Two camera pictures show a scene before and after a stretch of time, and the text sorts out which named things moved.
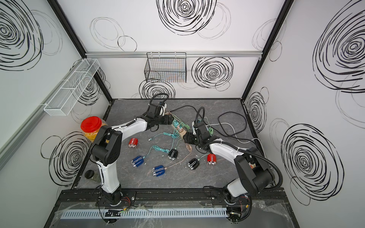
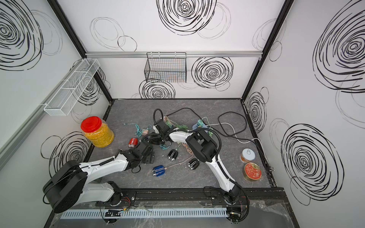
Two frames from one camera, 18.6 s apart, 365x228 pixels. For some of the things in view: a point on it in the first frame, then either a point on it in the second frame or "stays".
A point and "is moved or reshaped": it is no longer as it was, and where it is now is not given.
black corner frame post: [75, 41] stays
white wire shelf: [72, 88] stays
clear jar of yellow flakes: [91, 126] stays
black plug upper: [172, 154] stays
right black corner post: [286, 6] stays
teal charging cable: [176, 135] is moved or reshaped
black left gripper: [168, 119] → [151, 158]
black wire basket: [166, 67] stays
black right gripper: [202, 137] → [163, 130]
